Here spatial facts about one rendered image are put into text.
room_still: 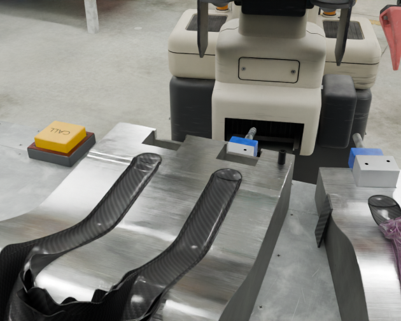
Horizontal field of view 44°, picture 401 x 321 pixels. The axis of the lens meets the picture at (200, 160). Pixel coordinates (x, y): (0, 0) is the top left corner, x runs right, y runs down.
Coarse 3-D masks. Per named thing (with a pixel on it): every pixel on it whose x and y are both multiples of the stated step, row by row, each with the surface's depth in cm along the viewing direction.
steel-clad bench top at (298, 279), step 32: (0, 128) 90; (32, 128) 90; (0, 160) 81; (32, 160) 81; (0, 192) 74; (32, 192) 74; (288, 224) 68; (288, 256) 63; (320, 256) 63; (288, 288) 59; (320, 288) 59; (256, 320) 55; (288, 320) 55; (320, 320) 55
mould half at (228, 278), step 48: (192, 144) 68; (96, 192) 60; (144, 192) 60; (192, 192) 60; (240, 192) 60; (288, 192) 67; (0, 240) 47; (96, 240) 51; (144, 240) 53; (240, 240) 53; (48, 288) 41; (96, 288) 41; (192, 288) 43; (240, 288) 45
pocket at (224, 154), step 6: (228, 144) 69; (222, 150) 68; (222, 156) 69; (228, 156) 69; (234, 156) 69; (240, 156) 69; (246, 156) 69; (252, 156) 69; (240, 162) 69; (246, 162) 69; (252, 162) 69
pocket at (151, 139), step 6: (150, 132) 71; (156, 132) 72; (150, 138) 71; (156, 138) 73; (162, 138) 73; (144, 144) 70; (150, 144) 72; (156, 144) 73; (162, 144) 72; (168, 144) 72; (174, 144) 72; (180, 144) 71
